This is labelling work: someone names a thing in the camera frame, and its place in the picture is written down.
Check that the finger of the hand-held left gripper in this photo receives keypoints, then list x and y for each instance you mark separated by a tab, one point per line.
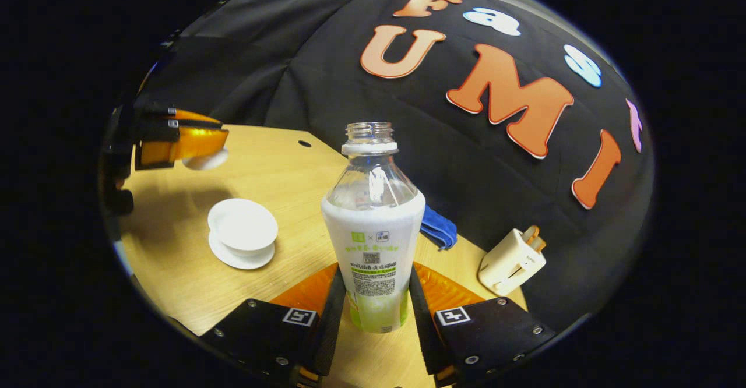
180	143
175	117

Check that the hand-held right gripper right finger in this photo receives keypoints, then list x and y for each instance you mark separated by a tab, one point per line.
422	330

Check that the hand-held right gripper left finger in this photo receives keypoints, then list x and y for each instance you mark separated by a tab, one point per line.
333	318

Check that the white teacup lid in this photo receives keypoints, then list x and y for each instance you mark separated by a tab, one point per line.
205	159

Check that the clear water bottle green label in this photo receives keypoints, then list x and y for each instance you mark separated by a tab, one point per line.
373	230

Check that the white teacup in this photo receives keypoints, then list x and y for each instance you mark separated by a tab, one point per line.
242	225

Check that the blue towel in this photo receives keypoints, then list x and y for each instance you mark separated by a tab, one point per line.
438	228

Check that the white saucer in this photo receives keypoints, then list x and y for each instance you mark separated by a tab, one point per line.
242	261

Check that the white toaster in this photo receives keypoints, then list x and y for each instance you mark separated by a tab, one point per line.
510	265

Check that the brown bread slice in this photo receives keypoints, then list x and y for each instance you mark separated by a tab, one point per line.
533	236

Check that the black backdrop cloth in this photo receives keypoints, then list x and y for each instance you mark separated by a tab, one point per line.
466	172

